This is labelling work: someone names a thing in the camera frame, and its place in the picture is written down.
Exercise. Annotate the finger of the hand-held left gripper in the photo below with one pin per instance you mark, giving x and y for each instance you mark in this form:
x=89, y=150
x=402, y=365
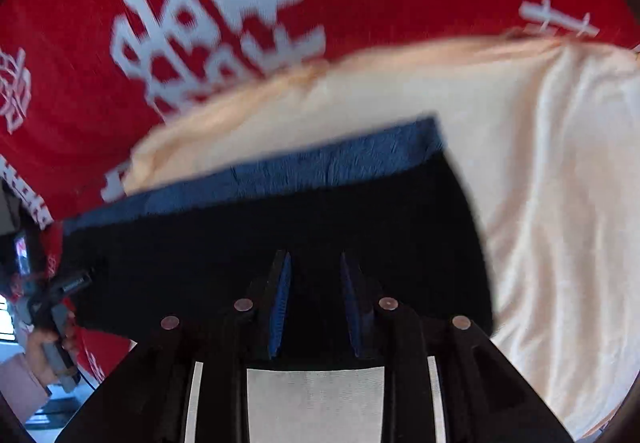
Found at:
x=62, y=290

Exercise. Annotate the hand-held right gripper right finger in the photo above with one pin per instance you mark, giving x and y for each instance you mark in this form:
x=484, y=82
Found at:
x=351, y=310

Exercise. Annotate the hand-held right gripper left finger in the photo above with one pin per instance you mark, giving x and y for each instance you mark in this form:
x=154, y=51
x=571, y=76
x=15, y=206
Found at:
x=279, y=308

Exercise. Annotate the black pants with blue waistband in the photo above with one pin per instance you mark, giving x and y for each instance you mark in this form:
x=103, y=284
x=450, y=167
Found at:
x=350, y=203

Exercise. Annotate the person's left forearm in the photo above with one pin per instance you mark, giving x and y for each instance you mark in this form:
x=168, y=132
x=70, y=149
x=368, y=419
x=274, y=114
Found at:
x=17, y=385

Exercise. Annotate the person's left hand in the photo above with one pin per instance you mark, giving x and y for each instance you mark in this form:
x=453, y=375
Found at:
x=37, y=348

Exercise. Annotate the cream cloth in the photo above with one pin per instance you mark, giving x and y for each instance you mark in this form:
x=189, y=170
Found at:
x=550, y=203

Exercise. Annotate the window with dark frame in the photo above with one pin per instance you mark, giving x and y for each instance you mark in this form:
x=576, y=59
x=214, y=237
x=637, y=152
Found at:
x=7, y=318

